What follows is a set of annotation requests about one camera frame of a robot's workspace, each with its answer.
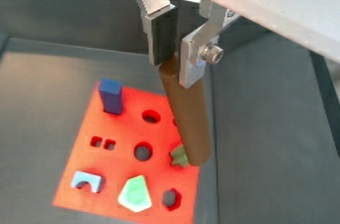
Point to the red peg board base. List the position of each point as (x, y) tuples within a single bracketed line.
[(122, 146)]

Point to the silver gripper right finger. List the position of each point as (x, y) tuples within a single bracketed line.
[(199, 49)]

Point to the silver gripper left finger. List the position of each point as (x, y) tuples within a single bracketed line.
[(159, 16)]

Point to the dark blue square peg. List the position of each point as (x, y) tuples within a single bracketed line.
[(111, 94)]

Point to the brown oval cylinder peg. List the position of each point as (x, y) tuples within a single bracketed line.
[(189, 109)]

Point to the green pentagon arrow peg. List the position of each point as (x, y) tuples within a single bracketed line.
[(135, 196)]

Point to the green star peg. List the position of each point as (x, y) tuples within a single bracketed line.
[(179, 157)]

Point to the light blue arch peg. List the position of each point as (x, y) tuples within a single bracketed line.
[(83, 178)]

